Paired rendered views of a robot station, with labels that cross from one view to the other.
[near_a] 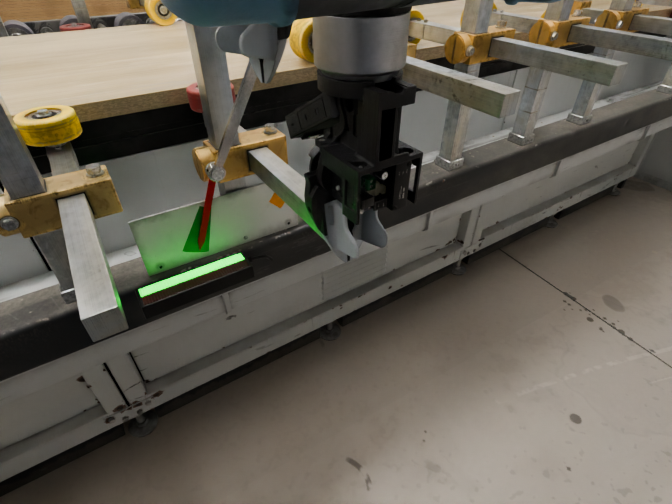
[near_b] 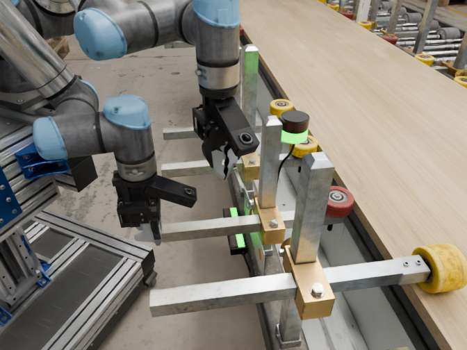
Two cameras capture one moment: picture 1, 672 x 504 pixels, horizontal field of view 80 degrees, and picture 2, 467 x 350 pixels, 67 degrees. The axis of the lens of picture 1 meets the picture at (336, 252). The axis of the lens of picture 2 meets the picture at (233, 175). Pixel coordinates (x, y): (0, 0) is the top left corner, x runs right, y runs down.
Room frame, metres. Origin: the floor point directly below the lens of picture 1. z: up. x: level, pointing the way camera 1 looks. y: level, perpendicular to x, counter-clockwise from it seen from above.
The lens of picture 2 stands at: (0.76, -0.46, 1.44)
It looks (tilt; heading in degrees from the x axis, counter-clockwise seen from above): 37 degrees down; 114
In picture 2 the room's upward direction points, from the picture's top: straight up
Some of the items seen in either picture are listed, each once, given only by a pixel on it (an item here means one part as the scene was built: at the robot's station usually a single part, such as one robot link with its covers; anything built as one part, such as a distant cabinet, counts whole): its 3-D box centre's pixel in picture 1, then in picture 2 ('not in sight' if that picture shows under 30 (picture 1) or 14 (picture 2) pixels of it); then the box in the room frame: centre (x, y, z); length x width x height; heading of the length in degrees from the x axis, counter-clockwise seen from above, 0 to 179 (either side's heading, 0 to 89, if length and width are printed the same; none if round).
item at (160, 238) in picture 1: (224, 223); (252, 230); (0.53, 0.18, 0.75); 0.26 x 0.01 x 0.10; 123
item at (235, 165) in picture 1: (240, 154); (269, 217); (0.58, 0.15, 0.85); 0.14 x 0.06 x 0.05; 123
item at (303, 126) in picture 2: not in sight; (294, 121); (0.61, 0.19, 1.09); 0.06 x 0.06 x 0.02
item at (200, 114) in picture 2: not in sight; (217, 112); (0.48, 0.09, 1.13); 0.09 x 0.08 x 0.12; 143
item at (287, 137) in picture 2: not in sight; (293, 131); (0.61, 0.19, 1.07); 0.06 x 0.06 x 0.02
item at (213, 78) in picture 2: not in sight; (217, 73); (0.48, 0.09, 1.21); 0.08 x 0.08 x 0.05
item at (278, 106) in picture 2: not in sight; (280, 117); (0.45, 0.64, 0.85); 0.08 x 0.08 x 0.11
